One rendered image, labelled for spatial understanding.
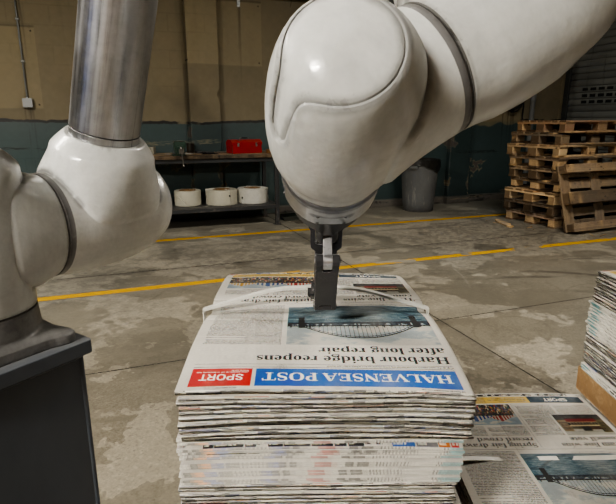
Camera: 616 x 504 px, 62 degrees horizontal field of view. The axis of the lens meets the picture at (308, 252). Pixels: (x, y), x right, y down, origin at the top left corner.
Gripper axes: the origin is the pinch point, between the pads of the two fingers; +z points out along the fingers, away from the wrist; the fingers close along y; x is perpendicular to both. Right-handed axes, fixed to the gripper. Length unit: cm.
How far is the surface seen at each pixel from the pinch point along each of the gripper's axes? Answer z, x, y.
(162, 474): 145, -56, 52
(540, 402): 26, 39, 21
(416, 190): 631, 162, -253
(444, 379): -14.0, 11.4, 17.9
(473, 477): 9.9, 20.9, 30.8
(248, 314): -0.7, -9.4, 9.8
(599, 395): 22, 46, 20
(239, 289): 7.7, -11.6, 5.1
